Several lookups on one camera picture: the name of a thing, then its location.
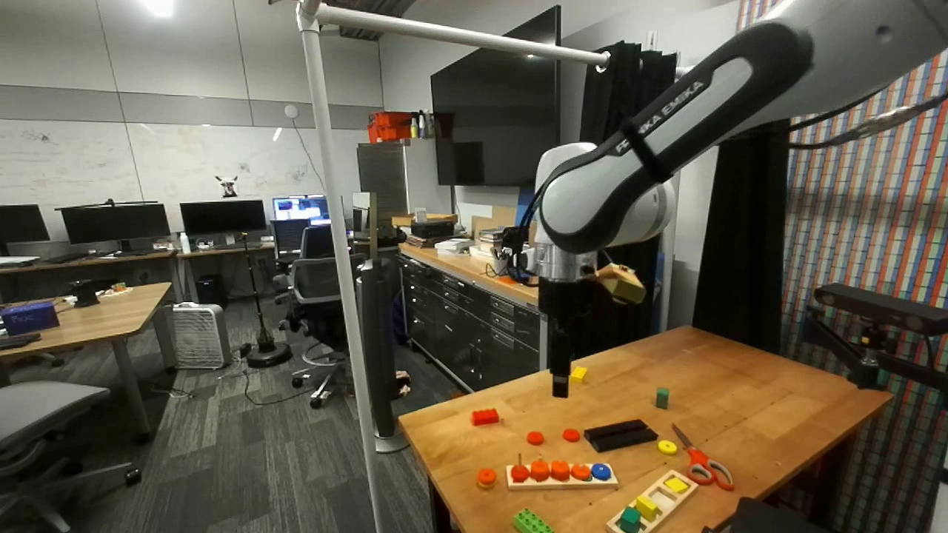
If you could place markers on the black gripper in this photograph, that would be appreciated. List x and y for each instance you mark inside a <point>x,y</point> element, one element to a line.
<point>567,328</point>

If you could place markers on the orange wooden disc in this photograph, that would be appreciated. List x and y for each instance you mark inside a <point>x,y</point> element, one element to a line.
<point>577,473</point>
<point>534,436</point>
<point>540,468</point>
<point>487,479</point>
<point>557,468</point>
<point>571,433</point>
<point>518,473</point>

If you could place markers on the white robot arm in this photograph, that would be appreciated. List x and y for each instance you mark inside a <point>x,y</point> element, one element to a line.
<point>691,98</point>

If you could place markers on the yellow toy block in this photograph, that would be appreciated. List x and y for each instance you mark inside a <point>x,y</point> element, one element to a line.
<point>577,375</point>

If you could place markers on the black rectangular block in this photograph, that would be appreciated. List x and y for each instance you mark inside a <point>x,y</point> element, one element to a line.
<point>620,436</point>

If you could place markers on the red toy brick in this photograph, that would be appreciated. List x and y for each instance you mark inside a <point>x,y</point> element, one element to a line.
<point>484,417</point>

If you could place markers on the blue wooden disc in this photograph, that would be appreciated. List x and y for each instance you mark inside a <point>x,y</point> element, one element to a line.
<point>598,473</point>

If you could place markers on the white wooden peg board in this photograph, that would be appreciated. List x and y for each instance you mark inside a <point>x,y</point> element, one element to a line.
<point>563,485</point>

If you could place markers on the green toy cube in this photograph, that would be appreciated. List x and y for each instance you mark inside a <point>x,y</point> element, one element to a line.
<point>662,399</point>

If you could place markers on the drawer cabinet with wooden counter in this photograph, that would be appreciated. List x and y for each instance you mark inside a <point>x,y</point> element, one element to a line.
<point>462,316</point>

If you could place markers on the green toy brick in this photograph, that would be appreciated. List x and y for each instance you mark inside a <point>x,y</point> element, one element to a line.
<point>530,523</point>

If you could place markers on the small yellow shape block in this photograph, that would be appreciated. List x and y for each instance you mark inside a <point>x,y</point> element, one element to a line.
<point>647,505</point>

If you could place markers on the wooden shape sorter board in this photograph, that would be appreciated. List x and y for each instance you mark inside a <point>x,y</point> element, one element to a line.
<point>659,495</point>

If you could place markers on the green shape block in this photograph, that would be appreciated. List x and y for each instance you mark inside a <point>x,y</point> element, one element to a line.
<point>629,519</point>

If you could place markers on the large yellow shape block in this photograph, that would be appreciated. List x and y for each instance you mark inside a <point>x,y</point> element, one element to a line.
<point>675,485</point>

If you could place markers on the white container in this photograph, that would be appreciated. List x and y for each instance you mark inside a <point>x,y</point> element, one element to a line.
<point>450,248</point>

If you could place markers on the black pillar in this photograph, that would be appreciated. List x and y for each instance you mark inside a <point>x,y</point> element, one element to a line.
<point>379,328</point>

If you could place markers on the tall grey cabinet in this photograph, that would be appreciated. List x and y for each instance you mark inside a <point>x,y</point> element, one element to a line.
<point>394,178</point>

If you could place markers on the black office chair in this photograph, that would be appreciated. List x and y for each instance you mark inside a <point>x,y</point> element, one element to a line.
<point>314,282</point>

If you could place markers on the black stool base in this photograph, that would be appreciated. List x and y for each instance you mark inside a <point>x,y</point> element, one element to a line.
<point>266,354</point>

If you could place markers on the orange box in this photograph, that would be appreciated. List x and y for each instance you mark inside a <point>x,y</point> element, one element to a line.
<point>389,125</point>

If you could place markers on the monitor with blue screen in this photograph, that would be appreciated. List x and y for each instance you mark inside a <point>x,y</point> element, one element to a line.
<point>300,208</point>

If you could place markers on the white bin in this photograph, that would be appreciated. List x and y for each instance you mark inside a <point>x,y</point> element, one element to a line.
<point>200,337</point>

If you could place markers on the black computer monitor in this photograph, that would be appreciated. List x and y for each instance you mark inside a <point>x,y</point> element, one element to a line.
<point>222,217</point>
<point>117,221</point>
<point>17,224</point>

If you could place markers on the small drone figure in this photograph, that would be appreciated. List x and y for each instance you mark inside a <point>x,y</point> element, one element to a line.
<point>226,184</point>

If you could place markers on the wooden office desk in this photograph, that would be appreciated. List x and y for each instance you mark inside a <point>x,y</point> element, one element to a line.
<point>90,316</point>

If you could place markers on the grey office chair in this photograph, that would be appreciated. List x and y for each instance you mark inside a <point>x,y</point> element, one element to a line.
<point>47,405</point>

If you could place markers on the blue box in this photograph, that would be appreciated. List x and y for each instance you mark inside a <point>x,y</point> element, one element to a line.
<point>28,317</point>

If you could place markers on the tan wrist camera box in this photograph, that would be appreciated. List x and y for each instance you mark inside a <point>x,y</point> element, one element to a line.
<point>620,282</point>

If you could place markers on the metal pole frame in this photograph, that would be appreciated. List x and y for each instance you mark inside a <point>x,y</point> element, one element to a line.
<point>342,248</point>

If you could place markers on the large black wall screen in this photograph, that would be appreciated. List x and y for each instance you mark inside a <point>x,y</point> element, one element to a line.
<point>491,98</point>

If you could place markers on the black camera on stand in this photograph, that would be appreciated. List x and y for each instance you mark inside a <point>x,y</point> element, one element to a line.
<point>868,306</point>

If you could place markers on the long wooden wall desk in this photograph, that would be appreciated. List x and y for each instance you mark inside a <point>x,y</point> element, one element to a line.
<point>99,261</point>

